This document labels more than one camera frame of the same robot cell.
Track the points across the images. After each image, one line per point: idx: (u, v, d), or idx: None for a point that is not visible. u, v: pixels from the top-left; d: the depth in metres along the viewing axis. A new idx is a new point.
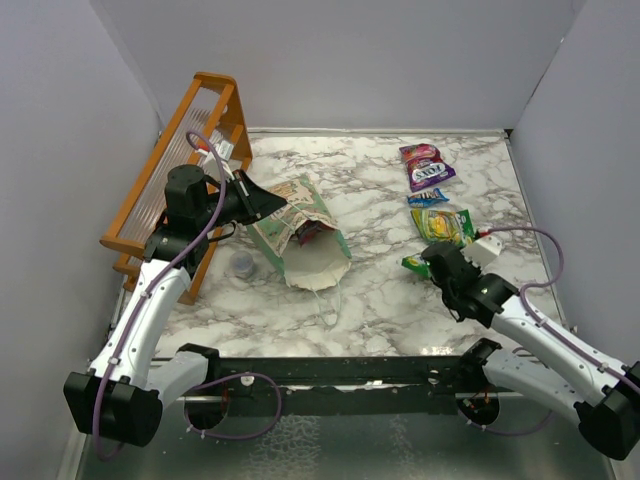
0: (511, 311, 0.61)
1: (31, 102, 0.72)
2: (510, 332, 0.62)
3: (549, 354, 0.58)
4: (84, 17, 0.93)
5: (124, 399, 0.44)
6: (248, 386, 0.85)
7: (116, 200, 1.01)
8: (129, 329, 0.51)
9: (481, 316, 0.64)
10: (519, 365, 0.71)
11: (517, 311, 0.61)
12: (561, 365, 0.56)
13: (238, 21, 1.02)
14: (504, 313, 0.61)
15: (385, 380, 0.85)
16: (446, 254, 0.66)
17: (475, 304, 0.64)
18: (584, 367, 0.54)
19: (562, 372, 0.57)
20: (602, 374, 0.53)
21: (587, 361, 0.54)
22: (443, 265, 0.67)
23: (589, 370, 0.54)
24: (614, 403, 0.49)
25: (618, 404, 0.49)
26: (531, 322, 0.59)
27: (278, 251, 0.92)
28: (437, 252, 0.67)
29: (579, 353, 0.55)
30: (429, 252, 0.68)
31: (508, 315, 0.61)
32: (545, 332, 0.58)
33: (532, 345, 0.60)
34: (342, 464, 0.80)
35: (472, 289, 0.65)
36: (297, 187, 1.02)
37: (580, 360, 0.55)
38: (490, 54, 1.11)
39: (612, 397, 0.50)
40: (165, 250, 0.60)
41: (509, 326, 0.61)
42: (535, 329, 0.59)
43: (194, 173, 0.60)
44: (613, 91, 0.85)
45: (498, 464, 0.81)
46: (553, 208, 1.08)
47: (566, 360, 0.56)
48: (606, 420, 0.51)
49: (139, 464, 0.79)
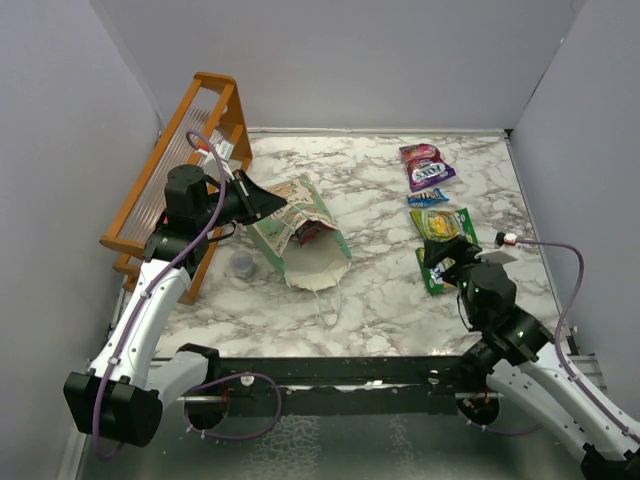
0: (547, 362, 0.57)
1: (31, 102, 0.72)
2: (541, 380, 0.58)
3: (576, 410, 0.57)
4: (84, 18, 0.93)
5: (124, 399, 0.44)
6: (248, 385, 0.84)
7: (116, 200, 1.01)
8: (129, 329, 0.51)
9: (506, 355, 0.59)
10: (526, 384, 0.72)
11: (552, 363, 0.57)
12: (584, 420, 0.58)
13: (238, 21, 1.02)
14: (541, 365, 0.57)
15: (385, 380, 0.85)
16: (505, 292, 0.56)
17: (507, 347, 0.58)
18: (610, 429, 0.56)
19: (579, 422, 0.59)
20: (624, 436, 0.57)
21: (613, 422, 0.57)
22: (495, 302, 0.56)
23: (613, 432, 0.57)
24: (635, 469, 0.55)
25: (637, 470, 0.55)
26: (567, 378, 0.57)
27: (278, 251, 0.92)
28: (493, 289, 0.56)
29: (607, 414, 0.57)
30: (484, 283, 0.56)
31: (547, 369, 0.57)
32: (578, 389, 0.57)
33: (557, 396, 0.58)
34: (341, 464, 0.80)
35: (507, 327, 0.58)
36: (297, 187, 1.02)
37: (606, 420, 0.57)
38: (490, 53, 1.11)
39: (634, 463, 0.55)
40: (165, 250, 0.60)
41: (542, 377, 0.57)
42: (568, 383, 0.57)
43: (193, 173, 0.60)
44: (613, 90, 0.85)
45: (498, 465, 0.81)
46: (553, 208, 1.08)
47: (596, 420, 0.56)
48: None
49: (138, 464, 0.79)
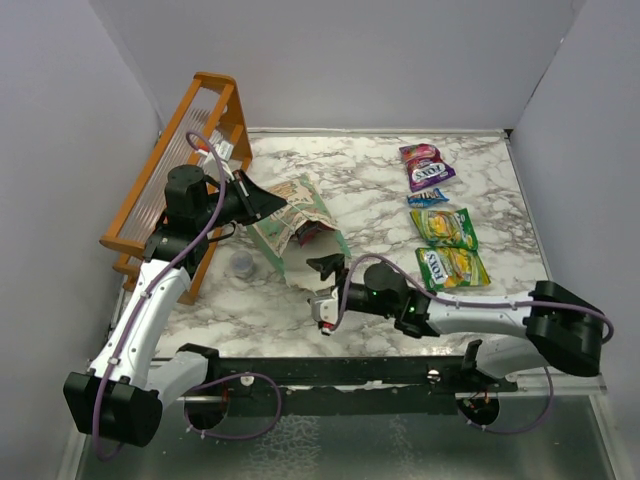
0: (434, 312, 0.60)
1: (31, 102, 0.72)
2: (451, 327, 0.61)
3: (478, 321, 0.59)
4: (84, 18, 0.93)
5: (124, 399, 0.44)
6: (248, 385, 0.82)
7: (115, 199, 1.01)
8: (129, 329, 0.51)
9: (422, 334, 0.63)
10: (497, 346, 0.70)
11: (439, 309, 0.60)
12: (492, 325, 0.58)
13: (239, 21, 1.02)
14: (432, 317, 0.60)
15: (385, 380, 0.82)
16: (395, 282, 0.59)
17: (418, 326, 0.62)
18: (503, 315, 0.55)
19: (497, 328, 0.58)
20: (517, 310, 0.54)
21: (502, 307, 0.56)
22: (392, 295, 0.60)
23: (509, 314, 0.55)
24: (542, 328, 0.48)
25: (546, 328, 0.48)
26: (452, 307, 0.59)
27: (278, 251, 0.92)
28: (386, 285, 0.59)
29: (493, 305, 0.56)
30: (376, 283, 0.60)
31: (436, 316, 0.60)
32: (464, 307, 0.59)
33: (467, 325, 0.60)
34: (342, 464, 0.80)
35: (409, 311, 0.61)
36: (297, 187, 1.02)
37: (498, 309, 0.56)
38: (491, 53, 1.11)
39: (539, 325, 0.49)
40: (165, 250, 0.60)
41: (442, 322, 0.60)
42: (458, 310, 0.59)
43: (193, 173, 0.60)
44: (613, 90, 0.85)
45: (497, 464, 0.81)
46: (553, 208, 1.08)
47: (489, 318, 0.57)
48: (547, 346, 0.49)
49: (139, 464, 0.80)
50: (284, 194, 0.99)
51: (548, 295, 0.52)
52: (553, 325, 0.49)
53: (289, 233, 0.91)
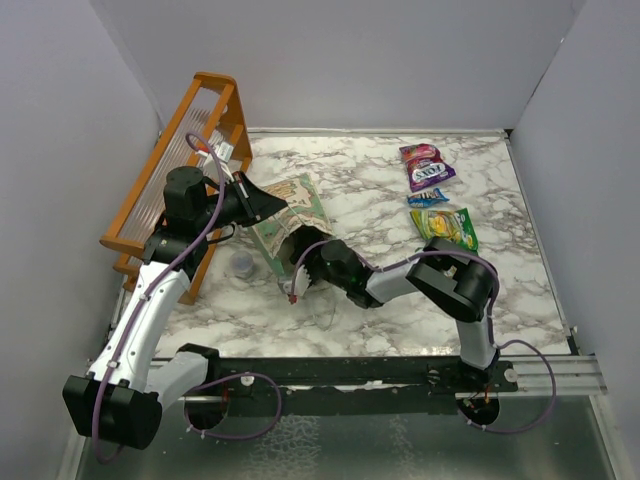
0: (370, 281, 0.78)
1: (31, 102, 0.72)
2: (384, 292, 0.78)
3: (398, 286, 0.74)
4: (84, 18, 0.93)
5: (124, 402, 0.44)
6: (248, 385, 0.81)
7: (116, 200, 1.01)
8: (128, 332, 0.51)
9: (369, 302, 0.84)
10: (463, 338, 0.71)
11: (371, 278, 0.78)
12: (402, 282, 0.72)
13: (239, 21, 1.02)
14: (368, 285, 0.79)
15: (386, 380, 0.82)
16: (345, 255, 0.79)
17: (364, 296, 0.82)
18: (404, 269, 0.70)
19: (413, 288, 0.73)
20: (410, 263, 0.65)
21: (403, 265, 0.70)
22: (342, 266, 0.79)
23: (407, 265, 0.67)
24: (418, 272, 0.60)
25: (422, 271, 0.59)
26: (378, 273, 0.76)
27: (274, 252, 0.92)
28: (336, 256, 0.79)
29: (397, 265, 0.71)
30: (328, 254, 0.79)
31: (370, 284, 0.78)
32: (386, 272, 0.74)
33: (394, 290, 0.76)
34: (342, 464, 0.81)
35: (359, 283, 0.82)
36: (296, 187, 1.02)
37: (401, 267, 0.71)
38: (490, 53, 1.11)
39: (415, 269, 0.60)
40: (165, 251, 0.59)
41: (376, 292, 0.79)
42: (381, 276, 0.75)
43: (193, 174, 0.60)
44: (613, 90, 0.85)
45: (496, 464, 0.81)
46: (553, 208, 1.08)
47: (398, 277, 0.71)
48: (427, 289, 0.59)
49: (139, 464, 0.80)
50: (283, 194, 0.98)
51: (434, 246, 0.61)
52: (430, 270, 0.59)
53: (284, 236, 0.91)
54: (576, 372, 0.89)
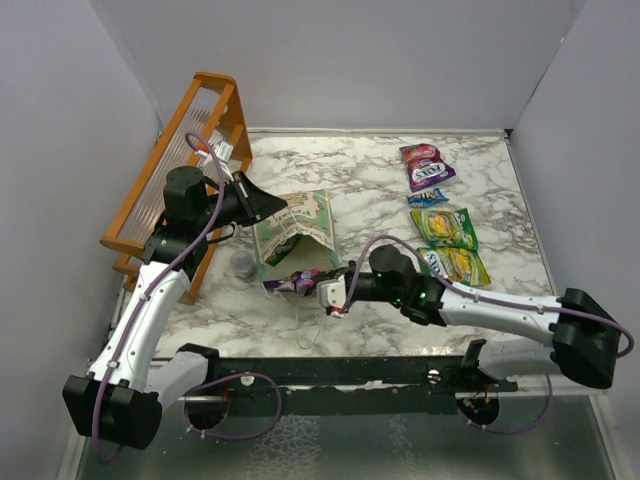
0: (448, 301, 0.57)
1: (31, 102, 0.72)
2: (462, 319, 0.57)
3: (498, 321, 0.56)
4: (84, 18, 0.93)
5: (124, 402, 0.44)
6: (248, 385, 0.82)
7: (115, 200, 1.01)
8: (128, 332, 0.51)
9: (429, 321, 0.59)
10: (502, 348, 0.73)
11: (454, 299, 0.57)
12: (507, 324, 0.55)
13: (239, 21, 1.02)
14: (445, 306, 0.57)
15: (386, 380, 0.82)
16: (403, 265, 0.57)
17: (426, 314, 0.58)
18: (527, 317, 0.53)
19: (513, 328, 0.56)
20: (543, 315, 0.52)
21: (526, 309, 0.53)
22: (398, 278, 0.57)
23: (533, 317, 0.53)
24: (569, 337, 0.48)
25: (573, 336, 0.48)
26: (469, 300, 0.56)
27: (263, 257, 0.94)
28: (391, 267, 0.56)
29: (517, 305, 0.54)
30: (382, 263, 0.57)
31: (449, 306, 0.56)
32: (485, 304, 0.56)
33: (478, 321, 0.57)
34: (342, 465, 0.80)
35: (419, 297, 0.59)
36: (307, 199, 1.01)
37: (521, 310, 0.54)
38: (491, 52, 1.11)
39: (564, 333, 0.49)
40: (164, 251, 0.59)
41: (455, 316, 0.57)
42: (475, 305, 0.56)
43: (193, 174, 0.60)
44: (613, 90, 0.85)
45: (496, 464, 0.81)
46: (553, 207, 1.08)
47: (509, 317, 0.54)
48: (571, 356, 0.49)
49: (139, 464, 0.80)
50: (292, 203, 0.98)
51: (578, 303, 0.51)
52: (579, 335, 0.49)
53: (277, 243, 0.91)
54: None
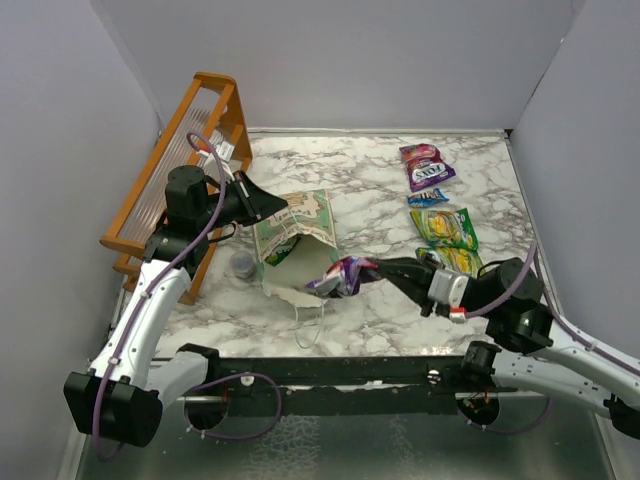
0: (561, 342, 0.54)
1: (31, 101, 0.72)
2: (560, 360, 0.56)
3: (600, 374, 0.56)
4: (84, 17, 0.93)
5: (125, 400, 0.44)
6: (248, 385, 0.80)
7: (115, 200, 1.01)
8: (129, 329, 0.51)
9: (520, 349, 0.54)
10: (529, 367, 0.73)
11: (565, 340, 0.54)
12: (609, 381, 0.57)
13: (238, 21, 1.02)
14: (557, 346, 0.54)
15: (385, 380, 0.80)
16: (536, 291, 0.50)
17: (521, 344, 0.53)
18: (638, 384, 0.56)
19: (605, 384, 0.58)
20: None
21: (637, 376, 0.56)
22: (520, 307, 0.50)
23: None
24: None
25: None
26: (582, 348, 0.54)
27: (263, 257, 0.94)
28: (529, 295, 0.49)
29: (630, 370, 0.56)
30: (518, 289, 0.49)
31: (563, 348, 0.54)
32: (594, 354, 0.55)
33: (577, 367, 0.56)
34: (342, 465, 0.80)
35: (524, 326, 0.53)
36: (307, 199, 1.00)
37: (632, 376, 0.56)
38: (491, 52, 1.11)
39: None
40: (165, 250, 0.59)
41: (561, 357, 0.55)
42: (588, 355, 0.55)
43: (194, 174, 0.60)
44: (614, 90, 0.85)
45: (496, 464, 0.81)
46: (553, 207, 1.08)
47: (621, 379, 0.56)
48: None
49: (138, 464, 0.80)
50: (292, 203, 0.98)
51: None
52: None
53: (277, 243, 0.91)
54: None
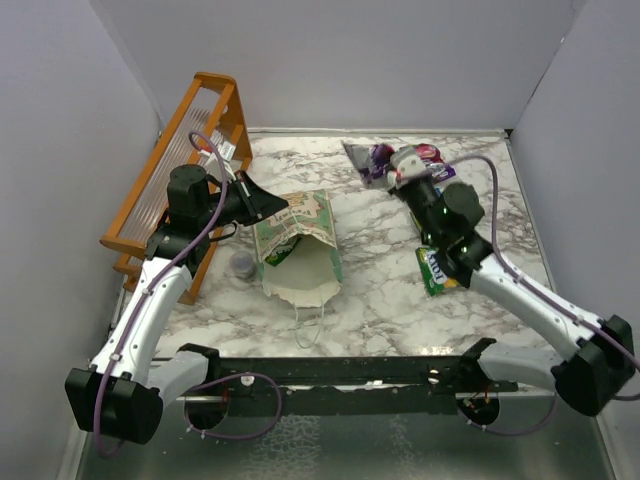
0: (488, 269, 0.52)
1: (31, 101, 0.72)
2: (486, 289, 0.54)
3: (525, 309, 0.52)
4: (84, 18, 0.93)
5: (126, 395, 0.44)
6: (248, 385, 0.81)
7: (116, 200, 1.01)
8: (131, 326, 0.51)
9: (456, 275, 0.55)
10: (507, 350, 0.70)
11: (494, 268, 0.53)
12: (536, 320, 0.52)
13: (238, 21, 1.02)
14: (482, 270, 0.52)
15: (385, 380, 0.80)
16: (474, 214, 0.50)
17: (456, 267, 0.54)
18: (559, 321, 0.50)
19: (535, 324, 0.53)
20: (577, 327, 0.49)
21: (563, 314, 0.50)
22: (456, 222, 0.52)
23: (567, 326, 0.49)
24: (589, 356, 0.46)
25: (594, 358, 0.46)
26: (508, 278, 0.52)
27: (263, 256, 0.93)
28: (464, 213, 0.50)
29: (556, 307, 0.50)
30: (454, 205, 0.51)
31: (487, 273, 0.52)
32: (523, 288, 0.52)
33: (506, 300, 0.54)
34: (342, 465, 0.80)
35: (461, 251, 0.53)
36: (307, 199, 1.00)
37: (557, 313, 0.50)
38: (490, 52, 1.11)
39: (588, 350, 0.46)
40: (167, 248, 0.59)
41: (486, 284, 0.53)
42: (512, 285, 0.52)
43: (196, 172, 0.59)
44: (613, 90, 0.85)
45: (496, 464, 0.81)
46: (553, 207, 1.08)
47: (543, 314, 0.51)
48: (579, 373, 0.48)
49: (139, 464, 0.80)
50: (292, 203, 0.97)
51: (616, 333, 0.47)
52: (601, 363, 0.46)
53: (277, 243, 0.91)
54: None
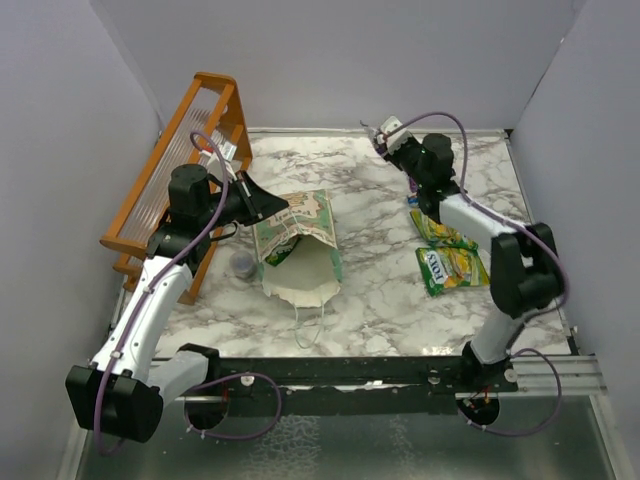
0: (450, 200, 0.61)
1: (31, 101, 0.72)
2: (450, 218, 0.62)
3: (471, 226, 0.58)
4: (84, 18, 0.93)
5: (126, 393, 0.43)
6: (248, 385, 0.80)
7: (116, 200, 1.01)
8: (132, 323, 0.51)
9: (430, 213, 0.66)
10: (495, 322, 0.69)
11: (455, 200, 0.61)
12: (478, 234, 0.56)
13: (238, 21, 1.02)
14: (446, 202, 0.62)
15: (386, 380, 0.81)
16: (445, 154, 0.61)
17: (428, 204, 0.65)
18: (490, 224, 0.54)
19: (481, 242, 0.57)
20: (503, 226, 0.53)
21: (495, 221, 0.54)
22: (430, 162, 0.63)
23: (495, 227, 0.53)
24: (503, 241, 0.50)
25: (508, 243, 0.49)
26: (464, 204, 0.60)
27: (263, 256, 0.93)
28: (433, 151, 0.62)
29: (491, 216, 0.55)
30: (428, 146, 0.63)
31: (448, 203, 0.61)
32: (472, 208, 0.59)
33: (462, 225, 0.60)
34: (342, 465, 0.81)
35: (436, 191, 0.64)
36: (307, 199, 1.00)
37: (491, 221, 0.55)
38: (490, 52, 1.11)
39: (504, 239, 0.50)
40: (168, 246, 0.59)
41: (449, 212, 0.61)
42: (465, 207, 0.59)
43: (197, 172, 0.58)
44: (613, 90, 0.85)
45: (496, 464, 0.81)
46: (553, 207, 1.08)
47: (479, 222, 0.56)
48: (499, 265, 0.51)
49: (139, 464, 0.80)
50: (292, 203, 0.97)
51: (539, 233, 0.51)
52: (513, 248, 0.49)
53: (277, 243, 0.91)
54: (576, 372, 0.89)
